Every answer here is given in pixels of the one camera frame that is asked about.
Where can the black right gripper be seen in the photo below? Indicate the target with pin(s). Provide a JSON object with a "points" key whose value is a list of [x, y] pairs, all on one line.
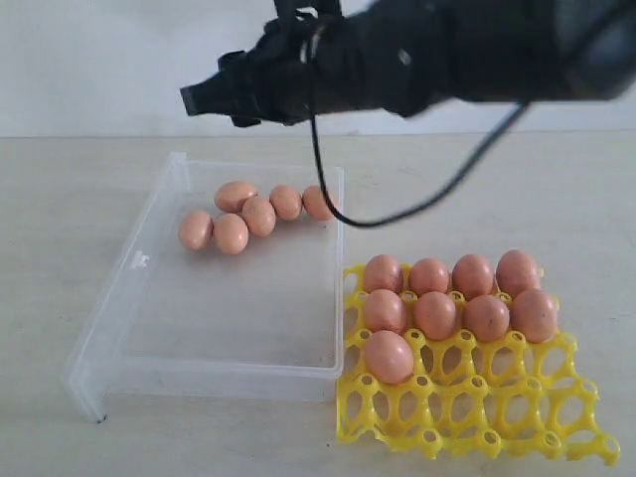
{"points": [[271, 82]]}

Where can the brown egg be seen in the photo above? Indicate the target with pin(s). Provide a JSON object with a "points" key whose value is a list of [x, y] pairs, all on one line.
{"points": [[231, 196], [231, 233], [487, 317], [259, 216], [534, 313], [388, 357], [473, 276], [516, 272], [286, 201], [196, 230], [384, 310], [383, 271], [429, 274], [435, 314]]}

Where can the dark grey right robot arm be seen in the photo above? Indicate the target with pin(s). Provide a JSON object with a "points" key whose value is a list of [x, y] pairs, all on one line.
{"points": [[407, 56]]}

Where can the brown egg back top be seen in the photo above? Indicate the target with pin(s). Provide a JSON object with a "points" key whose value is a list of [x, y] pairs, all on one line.
{"points": [[231, 196]]}

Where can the brown egg back right corner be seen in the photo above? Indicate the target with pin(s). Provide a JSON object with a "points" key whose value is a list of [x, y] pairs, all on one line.
{"points": [[315, 205]]}

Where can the clear plastic box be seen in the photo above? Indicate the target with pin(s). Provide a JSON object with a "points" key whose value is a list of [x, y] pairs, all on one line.
{"points": [[266, 323]]}

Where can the yellow plastic egg tray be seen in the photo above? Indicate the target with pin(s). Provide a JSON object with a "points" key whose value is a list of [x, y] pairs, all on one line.
{"points": [[507, 396]]}

